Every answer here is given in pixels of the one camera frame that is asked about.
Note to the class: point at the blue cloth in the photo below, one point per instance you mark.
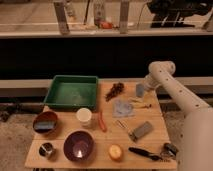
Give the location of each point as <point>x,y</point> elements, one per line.
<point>122,108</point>

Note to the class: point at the wooden table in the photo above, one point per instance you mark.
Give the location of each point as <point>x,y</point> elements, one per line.
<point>100,158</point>

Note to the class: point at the grey block sponge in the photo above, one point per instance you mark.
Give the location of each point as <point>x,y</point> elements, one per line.
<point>141,130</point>

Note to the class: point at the small metal cup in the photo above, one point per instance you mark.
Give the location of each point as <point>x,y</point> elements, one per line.
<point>47,150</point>

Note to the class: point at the black handled brush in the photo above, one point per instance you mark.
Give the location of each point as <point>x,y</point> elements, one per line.
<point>144,153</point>

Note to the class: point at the blue sponge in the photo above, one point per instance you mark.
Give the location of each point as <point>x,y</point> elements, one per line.
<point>44,125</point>

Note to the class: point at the green plastic tray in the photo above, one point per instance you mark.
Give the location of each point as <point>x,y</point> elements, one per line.
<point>72,92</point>

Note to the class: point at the metal fork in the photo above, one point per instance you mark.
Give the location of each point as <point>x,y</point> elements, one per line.
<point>124,127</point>

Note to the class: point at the blue plastic cup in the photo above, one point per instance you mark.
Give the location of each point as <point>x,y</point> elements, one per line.
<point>139,90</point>

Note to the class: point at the bunch of dark grapes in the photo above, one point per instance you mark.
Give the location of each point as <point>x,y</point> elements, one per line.
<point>115,90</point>

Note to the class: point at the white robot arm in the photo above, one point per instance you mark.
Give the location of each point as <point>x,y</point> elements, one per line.
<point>197,142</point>

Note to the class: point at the black binder clip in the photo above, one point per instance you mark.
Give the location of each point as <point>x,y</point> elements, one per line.
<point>170,149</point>

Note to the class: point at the brown bowl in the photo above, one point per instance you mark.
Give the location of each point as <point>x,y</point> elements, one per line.
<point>47,116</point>

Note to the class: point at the white plastic cup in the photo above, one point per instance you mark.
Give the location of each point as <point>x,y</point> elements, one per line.
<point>84,116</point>

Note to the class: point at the purple bowl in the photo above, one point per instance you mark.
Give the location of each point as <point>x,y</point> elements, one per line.
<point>78,146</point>

